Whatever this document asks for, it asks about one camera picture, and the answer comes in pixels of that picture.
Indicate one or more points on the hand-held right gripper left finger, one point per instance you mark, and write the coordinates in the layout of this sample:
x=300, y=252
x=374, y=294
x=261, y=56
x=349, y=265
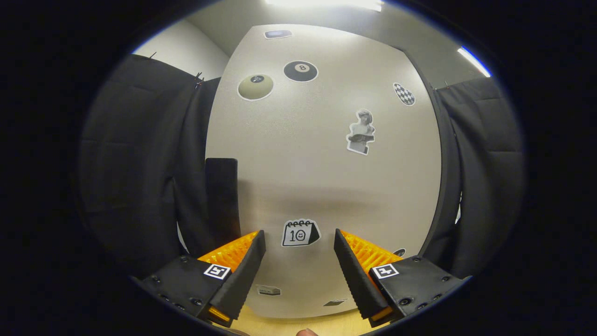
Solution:
x=242, y=270

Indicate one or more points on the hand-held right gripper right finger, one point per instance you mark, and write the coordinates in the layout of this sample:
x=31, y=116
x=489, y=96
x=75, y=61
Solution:
x=357, y=275

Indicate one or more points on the black backdrop cloth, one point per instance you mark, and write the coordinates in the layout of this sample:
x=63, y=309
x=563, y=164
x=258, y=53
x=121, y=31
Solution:
x=130, y=163

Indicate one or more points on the long ceiling light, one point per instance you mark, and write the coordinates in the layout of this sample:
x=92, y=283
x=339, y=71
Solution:
x=475, y=61

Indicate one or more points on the square ceiling light panel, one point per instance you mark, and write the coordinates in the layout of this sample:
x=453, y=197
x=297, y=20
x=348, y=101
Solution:
x=326, y=3

